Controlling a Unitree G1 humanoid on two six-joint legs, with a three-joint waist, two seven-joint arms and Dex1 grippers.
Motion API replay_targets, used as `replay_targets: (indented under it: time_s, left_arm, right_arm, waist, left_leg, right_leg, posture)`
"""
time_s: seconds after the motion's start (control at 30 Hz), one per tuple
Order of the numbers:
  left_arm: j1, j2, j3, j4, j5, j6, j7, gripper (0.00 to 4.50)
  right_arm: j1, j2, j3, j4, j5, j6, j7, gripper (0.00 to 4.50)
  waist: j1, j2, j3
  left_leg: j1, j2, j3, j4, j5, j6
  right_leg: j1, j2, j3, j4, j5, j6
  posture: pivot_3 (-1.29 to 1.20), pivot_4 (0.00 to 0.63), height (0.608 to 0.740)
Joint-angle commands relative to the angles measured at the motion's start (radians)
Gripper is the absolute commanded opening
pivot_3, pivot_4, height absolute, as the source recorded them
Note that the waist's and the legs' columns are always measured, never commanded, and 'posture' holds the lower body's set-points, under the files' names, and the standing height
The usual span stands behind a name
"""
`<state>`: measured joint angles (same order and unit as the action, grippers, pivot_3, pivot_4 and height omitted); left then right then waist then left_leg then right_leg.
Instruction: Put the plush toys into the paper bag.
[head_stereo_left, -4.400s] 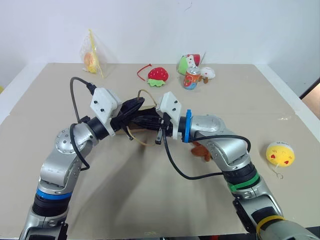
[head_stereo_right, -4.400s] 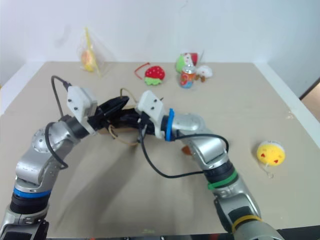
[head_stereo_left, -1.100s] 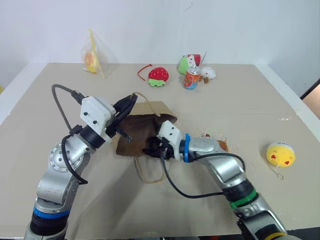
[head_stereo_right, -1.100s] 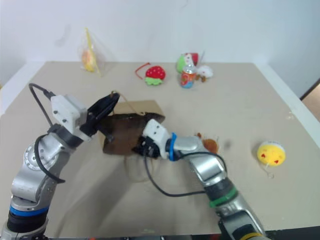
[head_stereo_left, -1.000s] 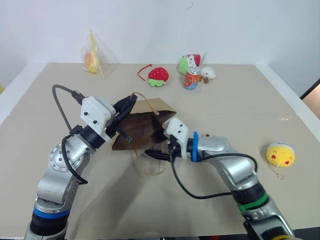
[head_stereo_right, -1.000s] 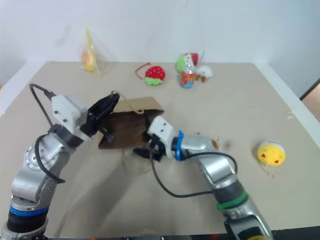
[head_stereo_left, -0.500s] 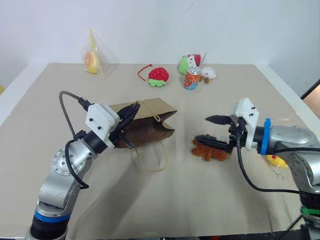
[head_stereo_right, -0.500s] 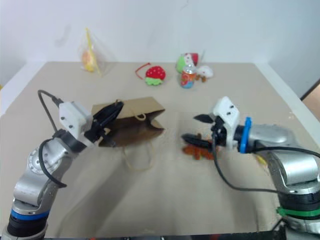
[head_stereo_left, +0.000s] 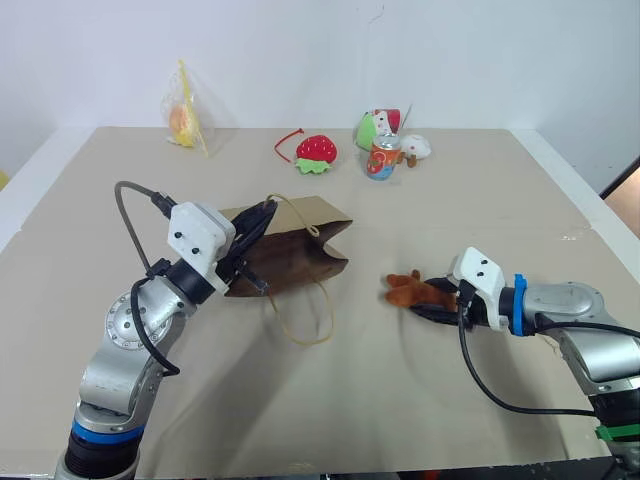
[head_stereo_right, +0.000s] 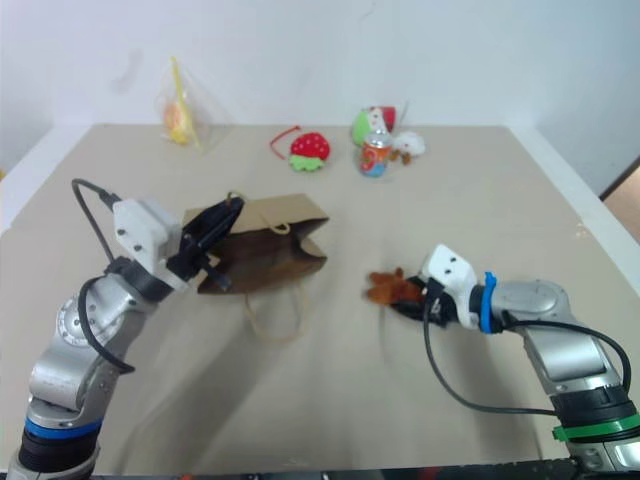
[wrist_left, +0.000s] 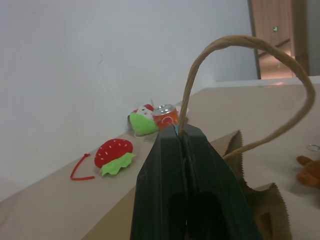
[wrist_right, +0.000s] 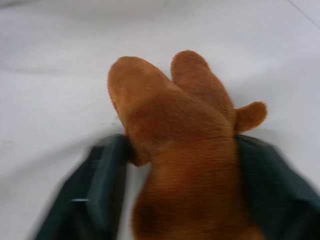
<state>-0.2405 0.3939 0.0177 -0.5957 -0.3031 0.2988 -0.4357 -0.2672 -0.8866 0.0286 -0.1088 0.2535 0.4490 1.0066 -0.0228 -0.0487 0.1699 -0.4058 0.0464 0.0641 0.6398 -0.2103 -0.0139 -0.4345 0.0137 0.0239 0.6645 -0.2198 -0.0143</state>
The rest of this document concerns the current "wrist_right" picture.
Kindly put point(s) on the brown plush toy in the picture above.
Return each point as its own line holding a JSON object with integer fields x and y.
{"x": 175, "y": 140}

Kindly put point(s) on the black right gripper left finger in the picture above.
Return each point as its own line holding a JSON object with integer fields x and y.
{"x": 82, "y": 195}

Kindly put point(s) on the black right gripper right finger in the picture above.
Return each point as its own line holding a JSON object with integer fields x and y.
{"x": 280, "y": 190}

